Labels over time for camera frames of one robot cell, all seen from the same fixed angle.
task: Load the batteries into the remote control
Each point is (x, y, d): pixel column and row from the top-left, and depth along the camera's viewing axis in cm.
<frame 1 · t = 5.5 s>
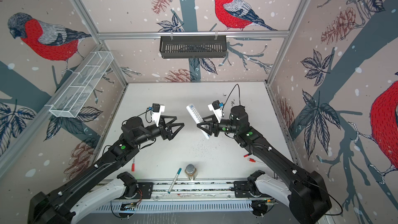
left hand: (178, 123, 66), fingers open
right hand: (198, 125, 70), fingers open
silver metal binder clip: (190, 170, 71), point 11 cm above the table
red marker left: (133, 166, 82), point 2 cm above the table

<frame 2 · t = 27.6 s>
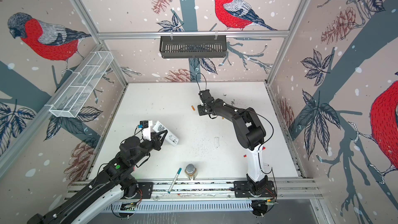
left hand: (164, 132, 74), fingers closed
right hand: (201, 110, 101), fingers open
white remote control: (169, 137, 79), point 14 cm above the table
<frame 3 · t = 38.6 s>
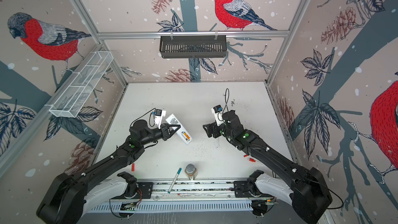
left hand: (178, 127, 75), fingers closed
right hand: (209, 124, 80), fingers open
white remote control: (181, 131, 78), point 17 cm above the table
orange battery left: (187, 138, 80), point 14 cm above the table
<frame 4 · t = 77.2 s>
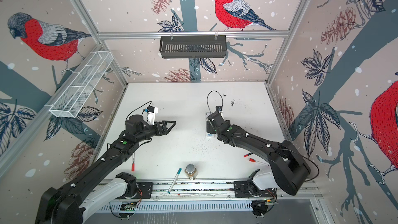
left hand: (169, 123, 77), fingers open
right hand: (215, 124, 88), fingers open
white remote control: (208, 135, 92), point 3 cm above the table
